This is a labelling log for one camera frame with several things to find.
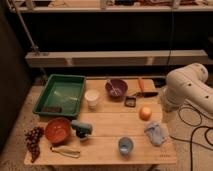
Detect silver fork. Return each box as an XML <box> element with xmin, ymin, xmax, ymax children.
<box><xmin>107</xmin><ymin>79</ymin><xmax>118</xmax><ymax>96</ymax></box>

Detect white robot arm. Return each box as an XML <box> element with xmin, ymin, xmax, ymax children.
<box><xmin>162</xmin><ymin>63</ymin><xmax>213</xmax><ymax>114</ymax></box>

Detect purple bowl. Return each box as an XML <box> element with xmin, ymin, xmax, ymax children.
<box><xmin>105</xmin><ymin>79</ymin><xmax>128</xmax><ymax>99</ymax></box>

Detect white paper cup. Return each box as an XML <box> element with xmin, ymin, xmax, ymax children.
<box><xmin>84</xmin><ymin>90</ymin><xmax>100</xmax><ymax>109</ymax></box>

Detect small black square container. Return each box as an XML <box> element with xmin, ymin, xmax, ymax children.
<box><xmin>124</xmin><ymin>96</ymin><xmax>136</xmax><ymax>107</ymax></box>

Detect orange carrot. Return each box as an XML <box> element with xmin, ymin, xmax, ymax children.
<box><xmin>138</xmin><ymin>78</ymin><xmax>144</xmax><ymax>93</ymax></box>

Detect green plastic tray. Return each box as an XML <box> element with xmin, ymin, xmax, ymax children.
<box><xmin>33</xmin><ymin>74</ymin><xmax>86</xmax><ymax>119</ymax></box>

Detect orange fruit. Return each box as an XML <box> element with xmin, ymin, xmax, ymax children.
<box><xmin>139</xmin><ymin>107</ymin><xmax>152</xmax><ymax>121</ymax></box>

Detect blue cup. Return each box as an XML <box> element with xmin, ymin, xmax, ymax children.
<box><xmin>118</xmin><ymin>137</ymin><xmax>134</xmax><ymax>156</ymax></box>

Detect light blue cloth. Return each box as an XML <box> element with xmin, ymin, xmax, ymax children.
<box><xmin>144</xmin><ymin>121</ymin><xmax>167</xmax><ymax>147</ymax></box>

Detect orange bowl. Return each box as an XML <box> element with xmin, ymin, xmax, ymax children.
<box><xmin>44</xmin><ymin>117</ymin><xmax>71</xmax><ymax>144</ymax></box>

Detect dark sponge in tray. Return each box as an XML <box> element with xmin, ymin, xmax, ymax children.
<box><xmin>41</xmin><ymin>107</ymin><xmax>61</xmax><ymax>113</ymax></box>

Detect wooden shelf beam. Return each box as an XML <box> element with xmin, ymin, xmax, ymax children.
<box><xmin>25</xmin><ymin>50</ymin><xmax>212</xmax><ymax>68</ymax></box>

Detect metal pole stand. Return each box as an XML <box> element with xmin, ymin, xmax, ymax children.
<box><xmin>10</xmin><ymin>0</ymin><xmax>48</xmax><ymax>81</ymax></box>

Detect bunch of dark grapes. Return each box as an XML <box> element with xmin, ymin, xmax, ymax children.
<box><xmin>25</xmin><ymin>127</ymin><xmax>44</xmax><ymax>163</ymax></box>

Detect black handled knife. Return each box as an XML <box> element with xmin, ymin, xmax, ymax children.
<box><xmin>133</xmin><ymin>92</ymin><xmax>158</xmax><ymax>98</ymax></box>

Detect black cables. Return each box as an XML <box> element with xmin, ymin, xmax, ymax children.
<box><xmin>169</xmin><ymin>103</ymin><xmax>213</xmax><ymax>171</ymax></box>

